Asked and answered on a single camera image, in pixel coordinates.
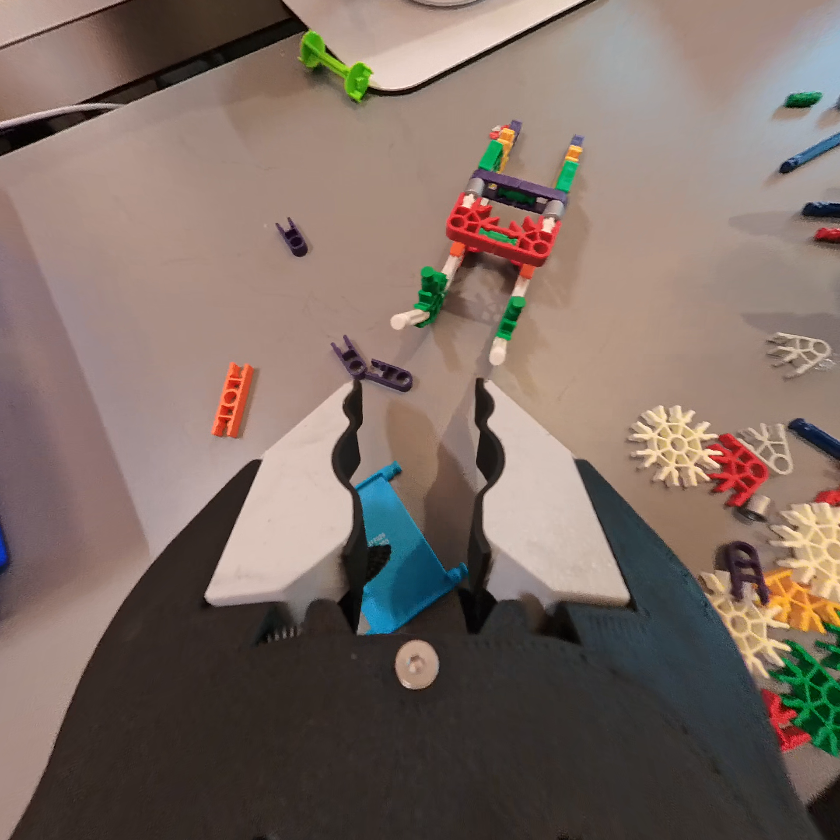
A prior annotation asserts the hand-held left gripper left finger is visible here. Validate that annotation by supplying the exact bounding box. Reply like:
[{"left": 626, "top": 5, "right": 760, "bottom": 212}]
[{"left": 205, "top": 379, "right": 370, "bottom": 606}]

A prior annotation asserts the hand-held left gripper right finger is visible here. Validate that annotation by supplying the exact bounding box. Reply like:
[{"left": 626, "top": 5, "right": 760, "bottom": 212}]
[{"left": 468, "top": 378, "right": 632, "bottom": 606}]

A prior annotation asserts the colourful toy construction model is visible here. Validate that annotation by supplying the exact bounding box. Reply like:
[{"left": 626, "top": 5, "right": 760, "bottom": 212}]
[{"left": 390, "top": 120, "right": 587, "bottom": 366}]

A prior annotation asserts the blue toy panel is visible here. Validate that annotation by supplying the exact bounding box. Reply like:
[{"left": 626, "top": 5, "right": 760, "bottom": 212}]
[{"left": 354, "top": 461, "right": 470, "bottom": 636}]

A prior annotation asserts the orange toy connector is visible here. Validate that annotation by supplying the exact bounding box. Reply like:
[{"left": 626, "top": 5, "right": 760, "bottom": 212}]
[{"left": 211, "top": 363, "right": 255, "bottom": 438}]

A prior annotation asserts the light grey toy connector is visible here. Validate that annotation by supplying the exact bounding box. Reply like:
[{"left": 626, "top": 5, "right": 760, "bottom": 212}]
[
  {"left": 738, "top": 423, "right": 794, "bottom": 475},
  {"left": 766, "top": 332, "right": 834, "bottom": 379}
]

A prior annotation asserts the pile of colourful toy connectors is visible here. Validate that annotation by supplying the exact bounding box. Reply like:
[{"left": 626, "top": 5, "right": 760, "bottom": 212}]
[{"left": 699, "top": 489, "right": 840, "bottom": 756}]

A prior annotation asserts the lime green toy piece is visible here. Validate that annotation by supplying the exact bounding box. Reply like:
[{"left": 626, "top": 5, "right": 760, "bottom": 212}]
[{"left": 298, "top": 29, "right": 374, "bottom": 102}]

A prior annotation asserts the dark brown desk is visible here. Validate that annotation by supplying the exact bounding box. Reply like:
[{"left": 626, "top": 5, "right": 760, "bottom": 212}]
[{"left": 0, "top": 0, "right": 309, "bottom": 126}]

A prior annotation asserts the silver monitor stand base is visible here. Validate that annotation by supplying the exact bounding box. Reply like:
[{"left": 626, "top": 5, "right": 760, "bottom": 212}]
[{"left": 282, "top": 0, "right": 585, "bottom": 93}]

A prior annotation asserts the white cable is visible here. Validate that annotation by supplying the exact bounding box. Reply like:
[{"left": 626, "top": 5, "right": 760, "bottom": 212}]
[{"left": 0, "top": 103, "right": 122, "bottom": 130}]

